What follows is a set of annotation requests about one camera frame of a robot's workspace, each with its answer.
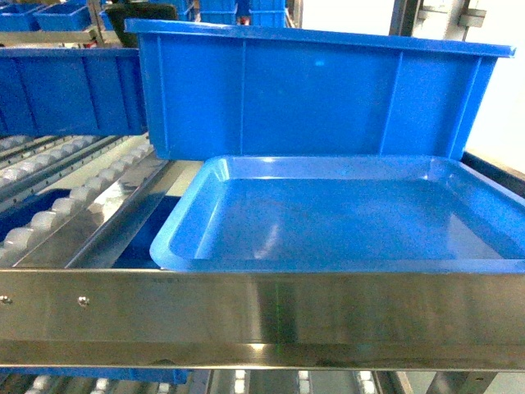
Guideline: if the white roller conveyor track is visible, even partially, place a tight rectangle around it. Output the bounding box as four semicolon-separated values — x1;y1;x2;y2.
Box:
1;142;153;268

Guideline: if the blue plastic tray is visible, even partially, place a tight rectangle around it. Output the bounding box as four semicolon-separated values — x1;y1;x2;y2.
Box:
150;156;524;274

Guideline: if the large blue plastic bin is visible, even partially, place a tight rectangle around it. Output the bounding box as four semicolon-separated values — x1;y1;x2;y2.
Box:
126;19;516;161

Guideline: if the blue bin at left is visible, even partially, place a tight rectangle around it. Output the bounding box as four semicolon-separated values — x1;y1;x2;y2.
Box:
1;48;147;137

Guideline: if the stainless steel shelf rail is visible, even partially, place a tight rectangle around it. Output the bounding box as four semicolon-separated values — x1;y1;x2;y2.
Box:
1;268;524;372

